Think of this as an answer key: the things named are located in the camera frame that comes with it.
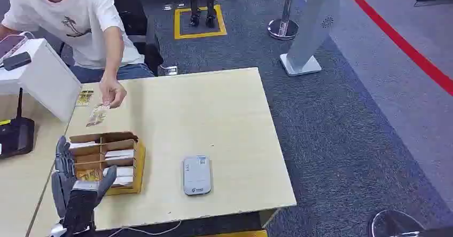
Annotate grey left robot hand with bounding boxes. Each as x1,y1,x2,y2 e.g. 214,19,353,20
51,136,118,225

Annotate yellow printed card stack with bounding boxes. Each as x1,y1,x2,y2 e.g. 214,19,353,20
76,169,104,183

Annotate pale adjoining desk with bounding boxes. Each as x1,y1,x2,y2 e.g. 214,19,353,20
0,93,74,237

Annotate white card stack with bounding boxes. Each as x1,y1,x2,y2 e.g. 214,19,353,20
104,149,136,162
69,141,97,150
111,176,135,188
103,167,135,178

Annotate black router with antenna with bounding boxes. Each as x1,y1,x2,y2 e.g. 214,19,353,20
0,88,36,160

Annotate wooden card box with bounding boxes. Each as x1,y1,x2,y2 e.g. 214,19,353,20
68,131,146,196

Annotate white box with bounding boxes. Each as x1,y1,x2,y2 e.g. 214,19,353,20
0,38,83,123

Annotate person's hand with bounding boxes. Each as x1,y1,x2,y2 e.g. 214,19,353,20
99,77,127,109

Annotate grey card reader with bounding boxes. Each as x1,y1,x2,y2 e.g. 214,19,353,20
182,154,212,196

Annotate small black device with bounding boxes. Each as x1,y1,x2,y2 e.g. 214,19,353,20
3,51,33,72

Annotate pale wooden desk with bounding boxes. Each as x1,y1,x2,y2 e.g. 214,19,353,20
27,67,298,237

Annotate phone with pink case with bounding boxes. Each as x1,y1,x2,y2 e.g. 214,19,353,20
0,34,29,60

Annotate metal floor socket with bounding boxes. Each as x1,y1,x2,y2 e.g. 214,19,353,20
157,65,179,76

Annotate yellow floor tape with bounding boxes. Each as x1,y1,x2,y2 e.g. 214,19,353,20
197,230,269,237

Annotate person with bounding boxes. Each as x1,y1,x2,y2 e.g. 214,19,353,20
0,0,157,109

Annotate black chair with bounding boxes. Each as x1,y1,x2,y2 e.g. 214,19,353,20
103,0,164,76

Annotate black robot legs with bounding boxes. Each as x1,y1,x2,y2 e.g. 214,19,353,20
188,0,217,28

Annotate grey standing kiosk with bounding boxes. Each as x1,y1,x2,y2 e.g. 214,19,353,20
279,0,341,77

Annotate round chrome base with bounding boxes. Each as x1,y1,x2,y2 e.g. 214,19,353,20
368,209,425,237

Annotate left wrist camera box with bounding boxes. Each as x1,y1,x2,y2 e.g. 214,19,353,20
64,180,100,226

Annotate thin white cable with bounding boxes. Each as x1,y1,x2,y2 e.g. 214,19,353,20
106,220,182,237

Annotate chrome stanchion post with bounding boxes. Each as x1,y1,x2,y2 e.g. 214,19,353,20
267,0,300,41

